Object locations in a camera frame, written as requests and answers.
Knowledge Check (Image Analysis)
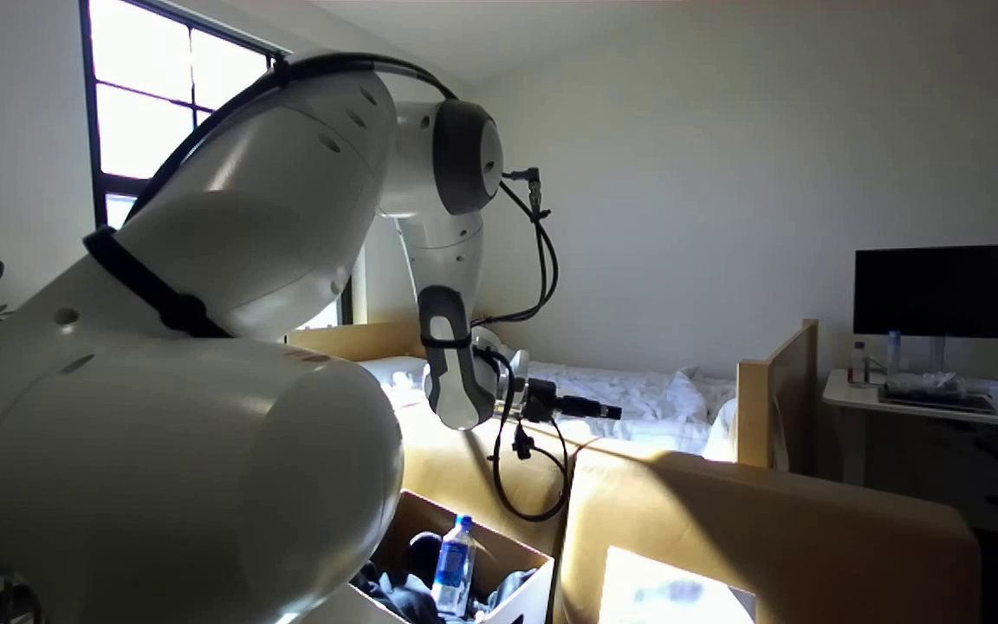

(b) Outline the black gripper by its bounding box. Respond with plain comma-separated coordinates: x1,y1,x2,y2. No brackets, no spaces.
505,375,622,432

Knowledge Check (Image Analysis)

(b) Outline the open white cardboard box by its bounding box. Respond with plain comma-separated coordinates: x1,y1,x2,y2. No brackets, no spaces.
301,489,561,624

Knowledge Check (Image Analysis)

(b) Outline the tan cardboard box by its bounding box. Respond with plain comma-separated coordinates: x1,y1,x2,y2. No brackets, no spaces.
394,402,988,624

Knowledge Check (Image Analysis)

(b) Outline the wooden bed end board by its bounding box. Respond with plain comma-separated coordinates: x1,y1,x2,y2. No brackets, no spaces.
735,319,825,478
284,324,429,363

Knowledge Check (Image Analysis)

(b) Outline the clear plastic water bottle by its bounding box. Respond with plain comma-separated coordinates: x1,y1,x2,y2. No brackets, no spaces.
429,512,481,619

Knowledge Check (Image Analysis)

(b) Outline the small dark bottle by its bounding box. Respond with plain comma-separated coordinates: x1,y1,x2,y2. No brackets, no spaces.
846,341,876,392

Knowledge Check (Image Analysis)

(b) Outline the dark keyboard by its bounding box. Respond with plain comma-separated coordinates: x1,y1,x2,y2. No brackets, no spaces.
876,371,998,421

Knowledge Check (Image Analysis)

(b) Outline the black monitor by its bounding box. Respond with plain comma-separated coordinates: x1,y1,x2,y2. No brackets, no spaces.
847,240,998,347

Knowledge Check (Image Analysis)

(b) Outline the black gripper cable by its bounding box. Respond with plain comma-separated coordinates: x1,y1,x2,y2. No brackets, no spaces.
479,166,582,527

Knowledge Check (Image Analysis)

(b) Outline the window with dark frame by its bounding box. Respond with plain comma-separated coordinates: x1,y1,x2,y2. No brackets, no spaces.
76,0,353,329

